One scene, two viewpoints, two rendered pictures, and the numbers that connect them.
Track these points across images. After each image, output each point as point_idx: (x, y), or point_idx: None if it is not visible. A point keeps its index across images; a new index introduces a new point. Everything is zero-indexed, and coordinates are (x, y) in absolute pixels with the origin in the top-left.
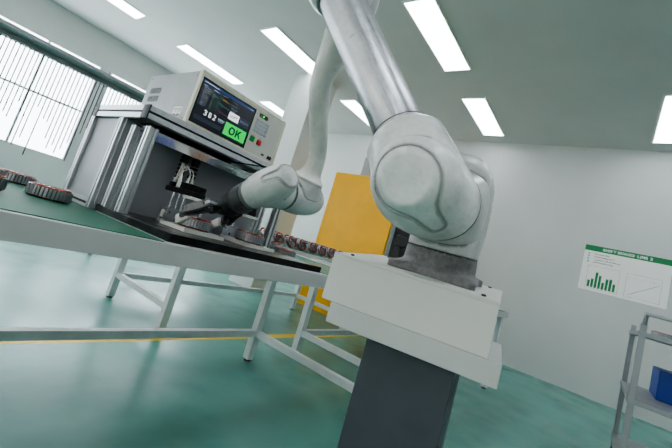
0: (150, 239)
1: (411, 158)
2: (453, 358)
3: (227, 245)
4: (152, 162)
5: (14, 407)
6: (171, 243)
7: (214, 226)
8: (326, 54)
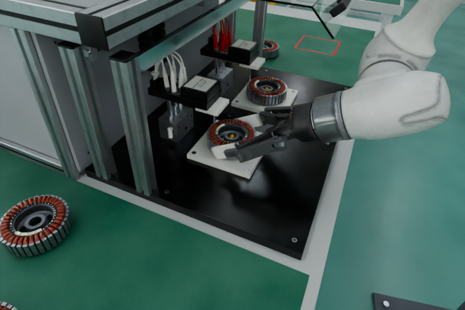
0: (304, 295)
1: None
2: None
3: (315, 175)
4: (105, 64)
5: None
6: (310, 264)
7: (252, 126)
8: None
